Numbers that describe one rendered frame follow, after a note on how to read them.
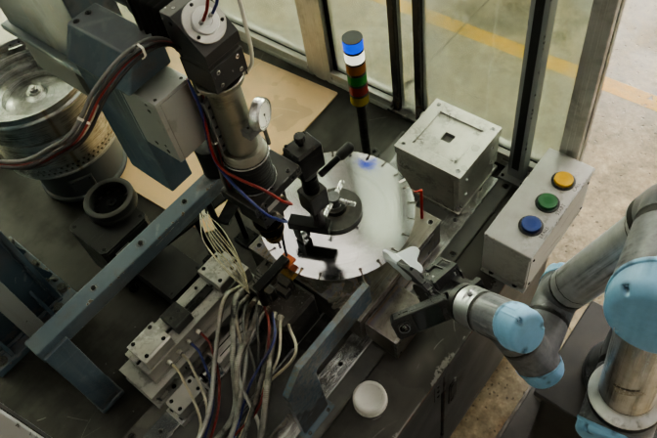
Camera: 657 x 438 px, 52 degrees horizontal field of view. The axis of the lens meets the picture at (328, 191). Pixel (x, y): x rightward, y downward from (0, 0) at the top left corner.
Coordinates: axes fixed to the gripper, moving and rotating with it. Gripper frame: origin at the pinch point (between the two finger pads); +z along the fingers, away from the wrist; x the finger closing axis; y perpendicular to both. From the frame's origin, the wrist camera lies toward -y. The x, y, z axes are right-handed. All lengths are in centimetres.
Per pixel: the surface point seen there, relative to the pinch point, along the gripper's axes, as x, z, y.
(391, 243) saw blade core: 7.4, -0.1, 3.0
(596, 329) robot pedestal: -28.3, -19.3, 27.1
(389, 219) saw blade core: 9.9, 3.8, 6.8
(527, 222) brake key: -3.3, -9.6, 28.2
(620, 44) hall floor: -44, 93, 183
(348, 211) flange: 14.5, 9.0, 1.7
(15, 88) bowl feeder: 64, 75, -35
